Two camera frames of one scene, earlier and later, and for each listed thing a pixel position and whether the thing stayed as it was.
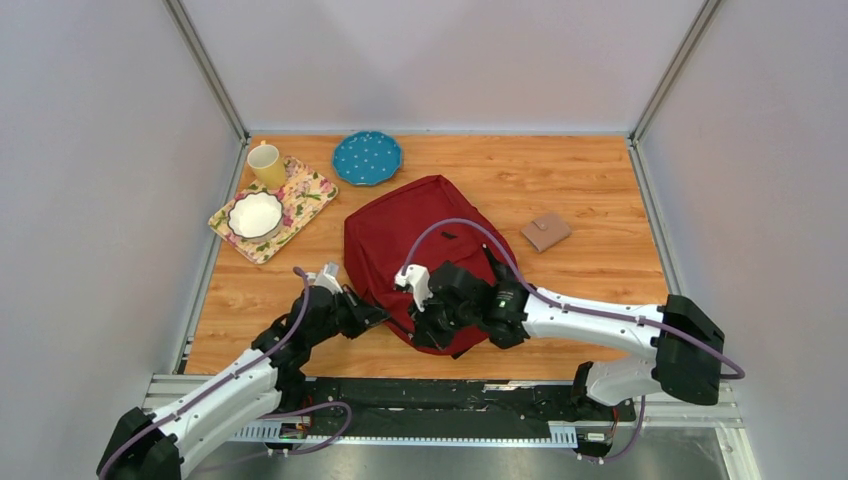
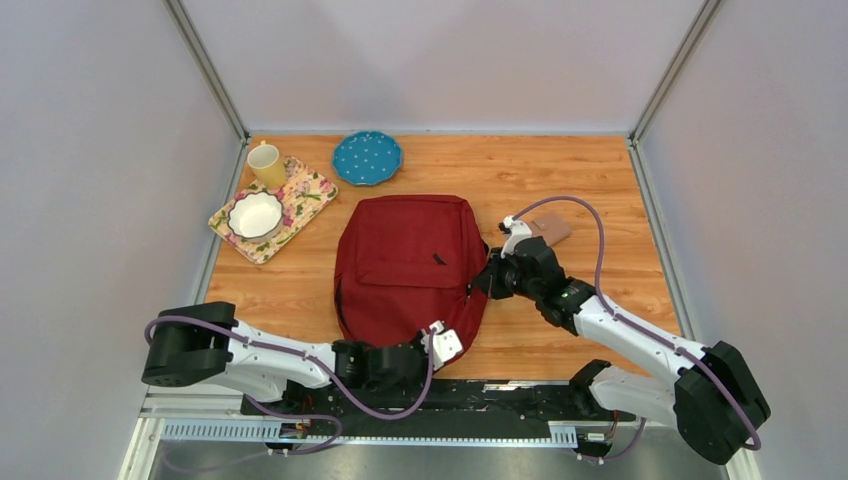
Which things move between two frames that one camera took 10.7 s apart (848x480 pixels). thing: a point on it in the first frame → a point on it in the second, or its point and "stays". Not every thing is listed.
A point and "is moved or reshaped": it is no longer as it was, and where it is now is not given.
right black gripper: [425, 335] → [488, 280]
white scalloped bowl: [255, 216] stays
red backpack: [406, 232] is moved or reshaped
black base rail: [452, 408] stays
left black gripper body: [341, 318] → [421, 378]
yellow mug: [267, 166] stays
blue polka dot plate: [367, 158] stays
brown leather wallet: [547, 231] stays
